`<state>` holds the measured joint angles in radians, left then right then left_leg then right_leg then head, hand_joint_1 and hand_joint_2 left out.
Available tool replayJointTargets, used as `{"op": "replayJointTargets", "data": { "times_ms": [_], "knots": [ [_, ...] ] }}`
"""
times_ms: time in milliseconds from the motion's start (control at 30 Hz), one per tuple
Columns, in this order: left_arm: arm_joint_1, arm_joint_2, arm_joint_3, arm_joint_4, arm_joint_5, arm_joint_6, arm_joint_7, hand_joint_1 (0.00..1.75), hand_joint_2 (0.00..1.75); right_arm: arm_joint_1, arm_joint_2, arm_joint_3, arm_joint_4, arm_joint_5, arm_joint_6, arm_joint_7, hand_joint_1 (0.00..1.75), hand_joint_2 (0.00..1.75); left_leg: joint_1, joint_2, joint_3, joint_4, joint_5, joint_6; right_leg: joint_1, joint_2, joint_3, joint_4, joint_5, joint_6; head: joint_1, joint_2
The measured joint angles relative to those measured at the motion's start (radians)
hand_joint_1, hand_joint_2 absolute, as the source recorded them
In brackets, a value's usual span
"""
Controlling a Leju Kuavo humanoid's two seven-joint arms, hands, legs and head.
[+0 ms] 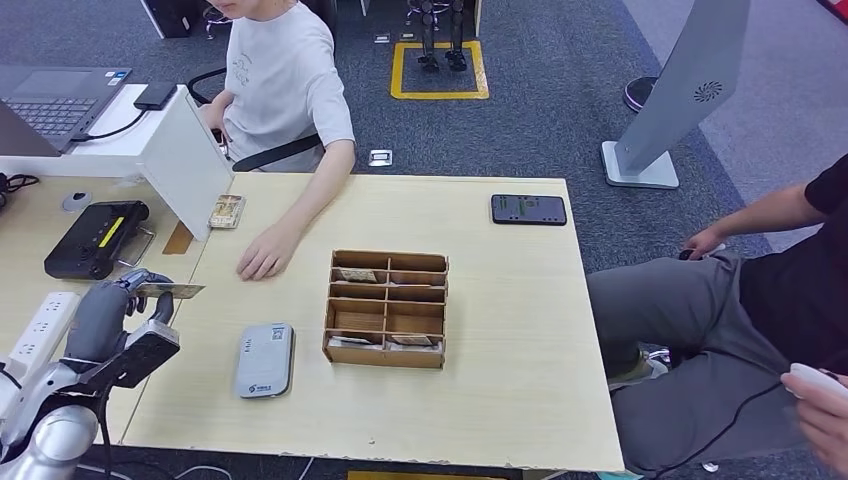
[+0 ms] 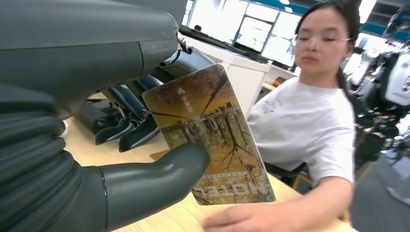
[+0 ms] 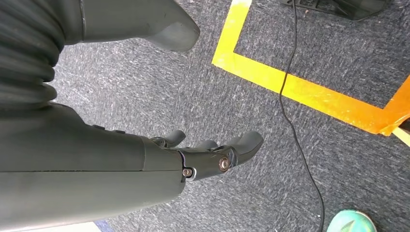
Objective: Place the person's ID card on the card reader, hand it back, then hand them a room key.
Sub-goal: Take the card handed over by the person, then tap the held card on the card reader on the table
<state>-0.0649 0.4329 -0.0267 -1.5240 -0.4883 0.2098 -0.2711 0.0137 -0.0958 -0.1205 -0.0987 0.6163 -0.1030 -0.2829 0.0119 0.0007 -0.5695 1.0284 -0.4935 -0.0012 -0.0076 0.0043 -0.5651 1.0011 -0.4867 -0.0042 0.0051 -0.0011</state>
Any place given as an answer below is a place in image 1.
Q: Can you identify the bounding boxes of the person's left hand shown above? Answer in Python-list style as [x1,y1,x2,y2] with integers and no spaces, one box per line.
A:
[236,221,304,282]
[780,370,848,475]

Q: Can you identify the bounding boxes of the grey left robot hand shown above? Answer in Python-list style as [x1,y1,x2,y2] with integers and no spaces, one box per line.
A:
[64,268,177,369]

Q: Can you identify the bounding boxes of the person's right hand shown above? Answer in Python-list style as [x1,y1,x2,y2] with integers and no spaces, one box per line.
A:
[682,225,728,262]

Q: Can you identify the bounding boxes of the autumn print hotel card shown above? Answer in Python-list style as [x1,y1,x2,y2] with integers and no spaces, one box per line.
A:
[135,282,207,301]

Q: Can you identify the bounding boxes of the grey card reader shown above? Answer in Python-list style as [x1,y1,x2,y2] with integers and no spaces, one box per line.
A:
[235,323,296,400]

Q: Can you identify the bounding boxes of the person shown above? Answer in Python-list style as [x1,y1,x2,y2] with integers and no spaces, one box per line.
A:
[586,153,848,475]
[198,0,357,282]

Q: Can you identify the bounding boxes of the white power strip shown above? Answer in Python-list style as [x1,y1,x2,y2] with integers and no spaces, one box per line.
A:
[6,291,82,380]

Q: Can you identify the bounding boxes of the stack of printed cards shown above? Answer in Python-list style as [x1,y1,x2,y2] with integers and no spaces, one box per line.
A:
[209,193,246,231]

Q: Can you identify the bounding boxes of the black device with yellow stripe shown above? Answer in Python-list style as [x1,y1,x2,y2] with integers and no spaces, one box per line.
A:
[44,200,157,282]

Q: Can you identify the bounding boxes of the brown flat rectangular patch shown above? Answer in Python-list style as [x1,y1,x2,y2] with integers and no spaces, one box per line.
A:
[162,220,195,256]

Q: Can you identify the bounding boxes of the black office chair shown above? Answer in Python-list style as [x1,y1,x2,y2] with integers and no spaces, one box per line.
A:
[187,64,324,175]

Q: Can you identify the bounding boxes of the white desk partition box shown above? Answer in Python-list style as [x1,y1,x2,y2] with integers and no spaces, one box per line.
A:
[0,82,234,243]

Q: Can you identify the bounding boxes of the wooden compartment organizer box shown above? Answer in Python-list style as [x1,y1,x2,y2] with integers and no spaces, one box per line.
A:
[322,249,450,370]

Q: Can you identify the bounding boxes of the black round base pink rim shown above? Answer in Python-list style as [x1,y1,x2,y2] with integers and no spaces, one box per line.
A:
[622,76,662,114]

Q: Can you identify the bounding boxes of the grey kiosk stand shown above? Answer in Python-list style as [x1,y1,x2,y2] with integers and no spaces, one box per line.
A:
[600,0,752,191]

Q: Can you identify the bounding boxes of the black smartphone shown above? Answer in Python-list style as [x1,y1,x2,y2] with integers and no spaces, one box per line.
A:
[490,193,568,227]

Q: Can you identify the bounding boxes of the black adapter box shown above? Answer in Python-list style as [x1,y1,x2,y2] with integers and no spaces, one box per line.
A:
[133,80,178,111]

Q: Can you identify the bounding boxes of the grey laptop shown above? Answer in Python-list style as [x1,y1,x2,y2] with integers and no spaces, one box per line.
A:
[0,64,132,158]

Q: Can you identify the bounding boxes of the yellow floor tape square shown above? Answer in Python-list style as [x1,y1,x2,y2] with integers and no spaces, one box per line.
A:
[390,40,490,101]

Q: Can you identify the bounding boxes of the chrome stool base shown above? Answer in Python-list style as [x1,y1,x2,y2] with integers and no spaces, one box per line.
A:
[201,5,240,40]

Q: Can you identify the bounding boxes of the black humanoid robot legs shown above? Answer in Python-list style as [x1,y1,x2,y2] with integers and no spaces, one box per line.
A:
[417,0,469,74]

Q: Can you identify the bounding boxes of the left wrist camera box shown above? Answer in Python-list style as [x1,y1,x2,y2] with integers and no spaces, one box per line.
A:
[79,320,181,392]

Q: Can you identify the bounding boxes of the black remote cable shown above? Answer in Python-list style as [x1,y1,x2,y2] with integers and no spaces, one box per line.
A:
[652,380,791,480]

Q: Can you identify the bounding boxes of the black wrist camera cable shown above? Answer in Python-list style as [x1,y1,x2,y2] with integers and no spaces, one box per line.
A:
[94,382,115,480]

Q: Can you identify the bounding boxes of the black cable bundle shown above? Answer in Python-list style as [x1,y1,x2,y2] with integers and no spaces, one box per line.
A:
[0,172,41,210]

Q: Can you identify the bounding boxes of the black adapter cable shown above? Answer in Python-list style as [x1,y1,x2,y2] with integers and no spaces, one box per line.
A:
[69,107,148,144]

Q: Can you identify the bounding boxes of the dark cabinet white frame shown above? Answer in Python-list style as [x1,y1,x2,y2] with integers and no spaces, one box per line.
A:
[139,0,203,40]

